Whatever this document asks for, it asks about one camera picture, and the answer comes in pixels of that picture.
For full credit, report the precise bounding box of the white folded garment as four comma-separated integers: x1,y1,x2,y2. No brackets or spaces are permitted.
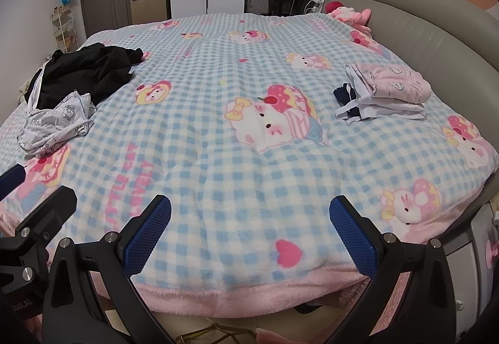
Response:
346,65,425,122

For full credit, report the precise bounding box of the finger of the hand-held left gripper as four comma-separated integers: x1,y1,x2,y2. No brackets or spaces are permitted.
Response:
0,165,27,200
0,185,77,290

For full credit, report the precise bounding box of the pink plush toy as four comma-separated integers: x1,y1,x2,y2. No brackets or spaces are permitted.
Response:
325,0,373,33

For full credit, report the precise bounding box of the checked cartoon printed blanket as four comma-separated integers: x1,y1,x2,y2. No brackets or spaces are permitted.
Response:
0,12,499,313

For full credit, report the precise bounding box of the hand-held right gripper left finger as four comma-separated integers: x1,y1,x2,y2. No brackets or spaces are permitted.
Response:
43,195,184,344

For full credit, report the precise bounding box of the white cloth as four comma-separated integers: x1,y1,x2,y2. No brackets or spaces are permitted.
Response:
25,67,51,113

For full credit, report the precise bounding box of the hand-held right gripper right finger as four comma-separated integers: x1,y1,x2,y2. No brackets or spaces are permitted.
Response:
323,195,457,344

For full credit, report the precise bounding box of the black garment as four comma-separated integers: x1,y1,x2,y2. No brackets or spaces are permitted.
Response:
25,43,145,111

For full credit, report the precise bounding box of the gold metal wire frame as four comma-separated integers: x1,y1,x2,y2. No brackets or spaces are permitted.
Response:
175,322,258,344

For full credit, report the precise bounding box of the light blue printed pajama garment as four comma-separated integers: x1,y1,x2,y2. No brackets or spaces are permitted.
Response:
16,92,97,157

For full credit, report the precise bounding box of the white shelf rack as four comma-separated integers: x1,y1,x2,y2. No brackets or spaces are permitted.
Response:
51,10,80,52

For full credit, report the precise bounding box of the grey padded bed frame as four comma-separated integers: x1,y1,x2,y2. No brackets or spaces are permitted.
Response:
323,0,499,290

